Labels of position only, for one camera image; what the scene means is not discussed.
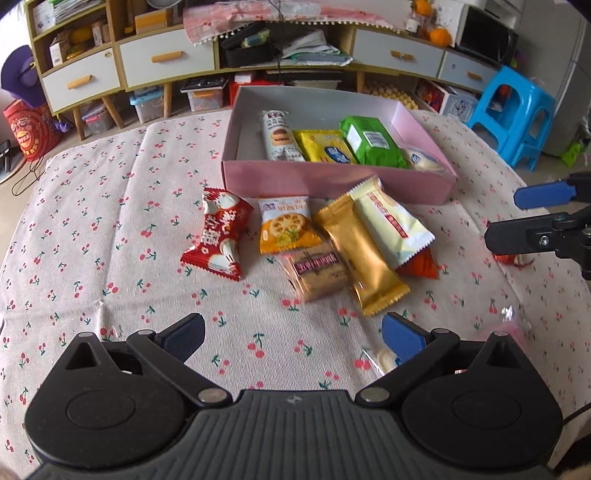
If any gold foil snack bar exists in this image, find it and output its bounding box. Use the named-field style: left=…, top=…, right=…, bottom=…
left=314, top=194, right=411, bottom=317

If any orange snack packet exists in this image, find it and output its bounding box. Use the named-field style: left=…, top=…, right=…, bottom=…
left=397, top=247, right=439, bottom=279

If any cream white wafer pack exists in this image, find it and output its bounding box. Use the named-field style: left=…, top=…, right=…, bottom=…
left=348, top=176, right=436, bottom=270

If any brown biscuit clear pack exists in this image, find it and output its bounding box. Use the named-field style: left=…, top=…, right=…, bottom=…
left=280, top=242, right=349, bottom=303

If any clear rice cracker pack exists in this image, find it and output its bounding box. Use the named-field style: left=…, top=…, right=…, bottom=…
left=400, top=145, right=449, bottom=175

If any red white snack pouch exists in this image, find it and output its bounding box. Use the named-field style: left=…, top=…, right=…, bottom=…
left=180, top=187, right=253, bottom=281

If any lotus root cookie pack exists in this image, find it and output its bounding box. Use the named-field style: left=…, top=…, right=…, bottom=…
left=259, top=196, right=322, bottom=254

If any green snack pack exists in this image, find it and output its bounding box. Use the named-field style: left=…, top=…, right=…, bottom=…
left=339, top=116, right=409, bottom=169

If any yellow blue snack pack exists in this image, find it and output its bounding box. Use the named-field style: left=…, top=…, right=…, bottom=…
left=294, top=130, right=356, bottom=164

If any chocolate tart cookie pack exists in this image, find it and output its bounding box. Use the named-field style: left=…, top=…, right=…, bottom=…
left=259, top=110, right=305, bottom=162

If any small red candy wrapper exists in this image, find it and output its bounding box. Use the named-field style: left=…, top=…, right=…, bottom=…
left=493, top=254, right=535, bottom=269

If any blue plastic stool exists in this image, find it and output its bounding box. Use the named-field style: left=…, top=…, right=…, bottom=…
left=467, top=66, right=556, bottom=171

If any cherry print tablecloth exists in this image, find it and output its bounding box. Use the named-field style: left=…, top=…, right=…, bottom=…
left=1, top=111, right=590, bottom=477

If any white toy box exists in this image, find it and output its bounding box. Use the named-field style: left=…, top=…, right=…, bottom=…
left=415, top=78, right=479, bottom=123

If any black microwave oven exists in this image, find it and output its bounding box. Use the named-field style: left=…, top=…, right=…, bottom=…
left=433, top=1, right=518, bottom=66

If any yellow egg tray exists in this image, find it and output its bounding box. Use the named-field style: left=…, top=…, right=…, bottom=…
left=362, top=81, right=419, bottom=110

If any orange fruit lower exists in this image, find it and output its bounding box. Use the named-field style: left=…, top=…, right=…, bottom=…
left=429, top=27, right=454, bottom=48

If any orange fruit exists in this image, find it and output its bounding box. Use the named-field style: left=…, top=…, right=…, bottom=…
left=429, top=27, right=454, bottom=48
left=411, top=0, right=434, bottom=18

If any orange fruit upper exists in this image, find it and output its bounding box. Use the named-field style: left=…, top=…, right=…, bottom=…
left=411, top=0, right=434, bottom=18

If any pink cardboard box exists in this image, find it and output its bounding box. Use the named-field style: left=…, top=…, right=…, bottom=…
left=221, top=86, right=458, bottom=205

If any small clear grey bin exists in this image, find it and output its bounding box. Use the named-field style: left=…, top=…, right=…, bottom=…
left=82, top=101, right=115, bottom=135

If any clear bin blue lid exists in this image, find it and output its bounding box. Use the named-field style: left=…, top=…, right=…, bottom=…
left=128, top=86, right=163, bottom=124

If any red festive bucket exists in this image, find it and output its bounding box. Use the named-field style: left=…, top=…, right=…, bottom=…
left=3, top=99, right=62, bottom=162

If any clear bin black lid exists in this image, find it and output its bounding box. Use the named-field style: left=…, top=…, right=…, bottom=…
left=180, top=76, right=228, bottom=112

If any red storage box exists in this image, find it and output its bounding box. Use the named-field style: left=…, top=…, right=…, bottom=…
left=228, top=79, right=276, bottom=106

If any black box on shelf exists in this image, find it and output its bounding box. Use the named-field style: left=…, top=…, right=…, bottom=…
left=221, top=21, right=279, bottom=68

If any long wooden tv cabinet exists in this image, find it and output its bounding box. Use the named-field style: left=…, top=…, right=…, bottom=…
left=24, top=1, right=497, bottom=136

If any purple hat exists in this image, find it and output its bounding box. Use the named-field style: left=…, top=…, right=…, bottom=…
left=1, top=45, right=46, bottom=108

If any pink cloth on cabinet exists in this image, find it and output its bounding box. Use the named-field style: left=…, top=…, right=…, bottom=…
left=182, top=1, right=399, bottom=45

